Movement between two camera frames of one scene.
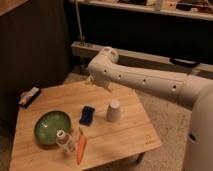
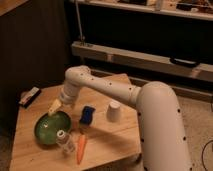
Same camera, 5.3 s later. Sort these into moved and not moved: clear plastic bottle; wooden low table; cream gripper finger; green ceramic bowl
Moved: cream gripper finger
Not moved: wooden low table; clear plastic bottle; green ceramic bowl
